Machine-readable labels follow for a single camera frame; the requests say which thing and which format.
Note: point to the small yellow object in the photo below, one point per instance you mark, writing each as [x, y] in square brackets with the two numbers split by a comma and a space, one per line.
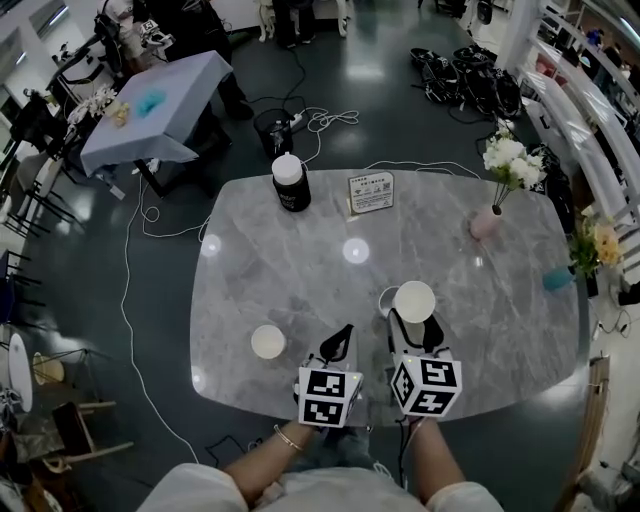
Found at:
[120, 112]

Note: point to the yellow flower bouquet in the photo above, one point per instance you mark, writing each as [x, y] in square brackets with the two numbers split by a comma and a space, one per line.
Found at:
[595, 245]

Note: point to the white metal shelving rack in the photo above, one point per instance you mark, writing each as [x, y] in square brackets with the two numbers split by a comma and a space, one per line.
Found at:
[565, 120]

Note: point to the person's right forearm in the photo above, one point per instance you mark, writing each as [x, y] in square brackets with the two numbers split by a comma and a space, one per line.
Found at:
[435, 460]

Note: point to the black waste bin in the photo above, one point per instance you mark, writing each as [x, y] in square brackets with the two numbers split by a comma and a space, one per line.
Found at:
[272, 132]

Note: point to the person's left forearm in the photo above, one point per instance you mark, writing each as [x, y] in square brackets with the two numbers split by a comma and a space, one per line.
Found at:
[265, 460]

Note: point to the white potted flowers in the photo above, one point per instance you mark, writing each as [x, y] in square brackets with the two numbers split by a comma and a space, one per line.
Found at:
[92, 102]

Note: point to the pink vase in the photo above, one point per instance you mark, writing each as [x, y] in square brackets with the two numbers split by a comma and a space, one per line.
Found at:
[484, 223]

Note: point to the beige stool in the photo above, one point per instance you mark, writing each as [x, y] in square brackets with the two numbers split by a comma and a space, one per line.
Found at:
[47, 367]

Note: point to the black white floor appliance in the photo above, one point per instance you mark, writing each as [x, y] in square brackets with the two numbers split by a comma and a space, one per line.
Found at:
[82, 57]

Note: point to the person's blue jeans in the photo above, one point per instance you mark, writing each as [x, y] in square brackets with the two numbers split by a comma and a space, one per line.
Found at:
[345, 445]

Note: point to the grey cushioned chair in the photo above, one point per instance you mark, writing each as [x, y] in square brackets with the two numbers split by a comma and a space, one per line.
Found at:
[40, 185]

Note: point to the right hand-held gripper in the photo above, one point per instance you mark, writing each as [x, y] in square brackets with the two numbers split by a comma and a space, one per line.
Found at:
[425, 385]

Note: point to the person's white shirt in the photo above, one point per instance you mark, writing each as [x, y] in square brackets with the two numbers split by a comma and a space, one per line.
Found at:
[325, 492]

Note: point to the white flower bouquet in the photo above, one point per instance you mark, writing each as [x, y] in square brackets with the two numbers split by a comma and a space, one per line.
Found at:
[512, 160]

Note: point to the single black backpack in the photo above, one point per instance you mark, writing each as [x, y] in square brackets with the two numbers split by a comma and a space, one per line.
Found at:
[550, 180]

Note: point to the black bottle with white lid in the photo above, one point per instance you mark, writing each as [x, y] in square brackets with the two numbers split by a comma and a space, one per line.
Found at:
[290, 187]

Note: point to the wooden chair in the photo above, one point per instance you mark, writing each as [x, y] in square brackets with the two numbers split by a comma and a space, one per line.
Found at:
[75, 435]

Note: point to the white power adapter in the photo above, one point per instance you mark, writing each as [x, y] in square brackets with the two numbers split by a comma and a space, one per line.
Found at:
[116, 191]

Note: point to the dark metal chair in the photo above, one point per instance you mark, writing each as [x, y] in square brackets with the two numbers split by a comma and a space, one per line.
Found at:
[15, 285]

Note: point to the pile of black backpacks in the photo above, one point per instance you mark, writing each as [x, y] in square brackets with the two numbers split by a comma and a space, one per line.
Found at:
[465, 75]

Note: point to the black side table frame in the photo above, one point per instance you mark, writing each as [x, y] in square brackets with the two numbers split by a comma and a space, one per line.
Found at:
[165, 177]

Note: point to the turquoise fluffy object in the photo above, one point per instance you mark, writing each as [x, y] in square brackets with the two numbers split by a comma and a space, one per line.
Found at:
[150, 100]

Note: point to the white paper cup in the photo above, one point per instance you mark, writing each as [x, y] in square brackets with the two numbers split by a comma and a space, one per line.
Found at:
[268, 341]
[414, 300]

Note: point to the white power strip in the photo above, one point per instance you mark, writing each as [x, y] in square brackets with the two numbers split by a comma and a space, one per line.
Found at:
[296, 119]

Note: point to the round white side table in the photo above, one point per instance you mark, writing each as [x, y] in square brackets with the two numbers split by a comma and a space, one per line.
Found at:
[20, 372]

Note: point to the white ornate desk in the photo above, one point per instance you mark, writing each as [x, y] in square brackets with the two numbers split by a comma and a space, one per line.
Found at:
[265, 20]

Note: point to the small standing sign card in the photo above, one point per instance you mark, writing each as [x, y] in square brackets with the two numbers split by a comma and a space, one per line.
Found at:
[371, 193]

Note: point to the light wooden frame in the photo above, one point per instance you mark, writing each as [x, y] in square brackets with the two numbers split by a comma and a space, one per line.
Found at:
[595, 415]

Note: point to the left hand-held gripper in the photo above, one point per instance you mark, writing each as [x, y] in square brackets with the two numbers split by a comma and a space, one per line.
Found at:
[325, 395]

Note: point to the blue vase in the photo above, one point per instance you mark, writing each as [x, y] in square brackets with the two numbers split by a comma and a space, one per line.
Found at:
[557, 279]

